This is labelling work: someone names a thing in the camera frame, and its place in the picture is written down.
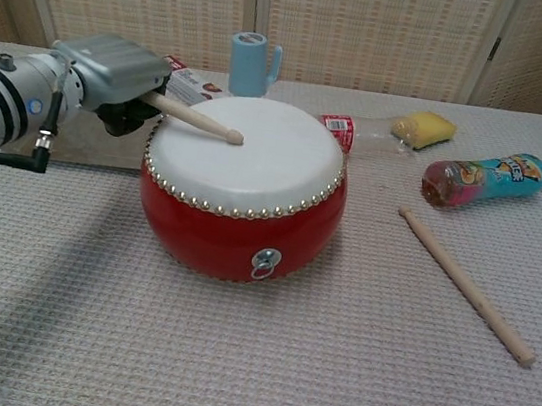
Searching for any long red and white box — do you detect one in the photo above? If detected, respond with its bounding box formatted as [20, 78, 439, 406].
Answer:
[160, 54, 231, 112]

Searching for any rectangular stainless steel tray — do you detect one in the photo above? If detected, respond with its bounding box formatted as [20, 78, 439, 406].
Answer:
[4, 90, 157, 177]

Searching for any clear bottle with red label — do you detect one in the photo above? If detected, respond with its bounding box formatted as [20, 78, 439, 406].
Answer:
[314, 102, 423, 164]

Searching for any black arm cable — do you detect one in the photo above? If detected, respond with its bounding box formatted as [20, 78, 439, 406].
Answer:
[0, 81, 65, 178]

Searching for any wooden drumstick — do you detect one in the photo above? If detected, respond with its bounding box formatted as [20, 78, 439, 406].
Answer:
[378, 205, 542, 371]
[138, 90, 250, 149]

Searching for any blue labelled drink bottle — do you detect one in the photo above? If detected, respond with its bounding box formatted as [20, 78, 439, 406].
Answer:
[417, 142, 542, 225]

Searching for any white woven tablecloth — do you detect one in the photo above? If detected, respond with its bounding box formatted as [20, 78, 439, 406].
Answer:
[0, 39, 542, 406]

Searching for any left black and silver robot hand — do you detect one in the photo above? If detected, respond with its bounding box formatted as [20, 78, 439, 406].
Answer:
[40, 25, 174, 144]

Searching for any woven bamboo folding screen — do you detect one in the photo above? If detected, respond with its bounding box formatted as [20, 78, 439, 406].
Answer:
[0, 0, 542, 121]

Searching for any red and white drum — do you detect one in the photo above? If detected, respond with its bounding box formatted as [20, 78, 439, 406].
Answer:
[126, 83, 359, 297]

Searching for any light blue cylindrical cup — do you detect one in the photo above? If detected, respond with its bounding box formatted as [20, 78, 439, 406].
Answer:
[223, 28, 286, 103]

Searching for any yellow sponge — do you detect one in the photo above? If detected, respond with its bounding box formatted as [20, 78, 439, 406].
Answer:
[388, 105, 462, 156]

